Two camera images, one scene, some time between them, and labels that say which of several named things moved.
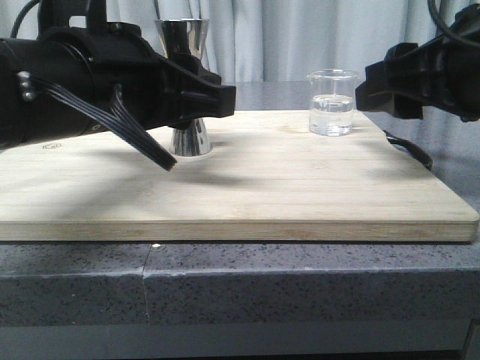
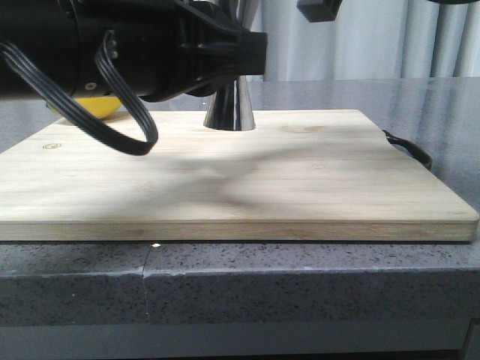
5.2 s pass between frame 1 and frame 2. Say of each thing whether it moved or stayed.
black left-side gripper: moved
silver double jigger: moved
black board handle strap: stayed
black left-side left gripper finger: moved
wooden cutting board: stayed
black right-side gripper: moved
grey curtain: stayed
